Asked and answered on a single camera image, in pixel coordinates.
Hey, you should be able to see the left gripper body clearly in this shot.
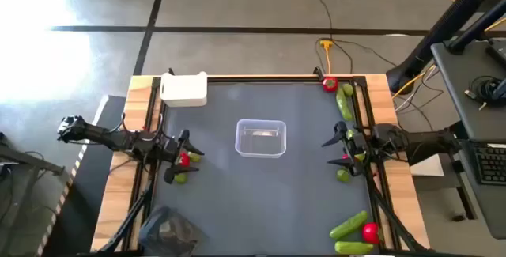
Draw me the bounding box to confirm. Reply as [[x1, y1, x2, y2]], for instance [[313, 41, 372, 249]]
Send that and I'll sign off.
[[157, 134, 185, 168]]

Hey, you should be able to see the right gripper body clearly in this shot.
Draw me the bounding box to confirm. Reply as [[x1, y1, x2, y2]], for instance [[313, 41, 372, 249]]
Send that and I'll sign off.
[[346, 130, 371, 177]]

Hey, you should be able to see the white plastic basket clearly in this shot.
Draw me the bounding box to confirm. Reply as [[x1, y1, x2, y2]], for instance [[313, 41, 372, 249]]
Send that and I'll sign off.
[[159, 70, 209, 108]]

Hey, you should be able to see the dark grey plastic basket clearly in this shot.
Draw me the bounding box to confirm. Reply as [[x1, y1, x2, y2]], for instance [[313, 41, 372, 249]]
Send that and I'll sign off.
[[138, 205, 203, 256]]

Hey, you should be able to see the white box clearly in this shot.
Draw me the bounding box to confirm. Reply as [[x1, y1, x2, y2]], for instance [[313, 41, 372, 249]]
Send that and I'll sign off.
[[409, 153, 446, 178]]

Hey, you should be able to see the clear plastic basket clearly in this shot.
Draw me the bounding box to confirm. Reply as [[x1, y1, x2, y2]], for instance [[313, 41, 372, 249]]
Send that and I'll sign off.
[[234, 119, 288, 159]]

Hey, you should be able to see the black striped floor panel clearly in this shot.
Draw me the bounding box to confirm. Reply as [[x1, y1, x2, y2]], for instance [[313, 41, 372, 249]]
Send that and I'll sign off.
[[37, 94, 127, 257]]

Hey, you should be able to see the grey table mat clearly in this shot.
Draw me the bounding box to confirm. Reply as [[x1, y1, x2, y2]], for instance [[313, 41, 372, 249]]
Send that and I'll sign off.
[[152, 81, 380, 256]]

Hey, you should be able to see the dark grey desk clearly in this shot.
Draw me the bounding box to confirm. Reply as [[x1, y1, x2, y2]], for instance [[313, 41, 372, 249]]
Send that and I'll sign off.
[[429, 39, 506, 240]]

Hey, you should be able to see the black keyboard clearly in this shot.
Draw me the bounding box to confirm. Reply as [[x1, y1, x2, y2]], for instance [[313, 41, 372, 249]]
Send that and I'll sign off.
[[472, 144, 506, 187]]

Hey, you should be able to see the grey floor stand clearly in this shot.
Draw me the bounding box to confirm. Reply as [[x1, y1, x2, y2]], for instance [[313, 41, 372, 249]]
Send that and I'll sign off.
[[0, 130, 66, 257]]

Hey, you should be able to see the thick black stand pole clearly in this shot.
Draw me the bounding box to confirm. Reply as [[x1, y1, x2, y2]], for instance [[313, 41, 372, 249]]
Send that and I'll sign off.
[[386, 0, 506, 94]]

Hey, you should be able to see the thin black stand pole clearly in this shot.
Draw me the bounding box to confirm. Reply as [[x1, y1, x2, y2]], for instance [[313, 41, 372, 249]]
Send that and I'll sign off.
[[448, 0, 506, 55]]

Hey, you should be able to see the yellow plug cable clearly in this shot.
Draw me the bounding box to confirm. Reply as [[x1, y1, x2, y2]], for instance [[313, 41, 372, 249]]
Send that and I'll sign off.
[[319, 40, 335, 75]]

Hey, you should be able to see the black metal table frame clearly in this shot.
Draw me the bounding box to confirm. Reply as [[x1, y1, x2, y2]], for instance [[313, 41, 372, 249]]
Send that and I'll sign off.
[[98, 74, 432, 257]]

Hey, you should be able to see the yellow and white cable bundle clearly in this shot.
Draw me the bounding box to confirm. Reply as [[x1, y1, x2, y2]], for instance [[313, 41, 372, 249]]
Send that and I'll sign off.
[[391, 63, 438, 112]]

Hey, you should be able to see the long black floor cable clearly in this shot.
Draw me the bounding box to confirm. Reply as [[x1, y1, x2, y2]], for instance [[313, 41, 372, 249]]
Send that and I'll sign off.
[[290, 0, 398, 68]]

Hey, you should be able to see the coiled black cable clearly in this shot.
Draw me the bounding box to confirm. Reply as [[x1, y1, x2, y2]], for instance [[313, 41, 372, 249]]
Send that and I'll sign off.
[[464, 75, 506, 111]]

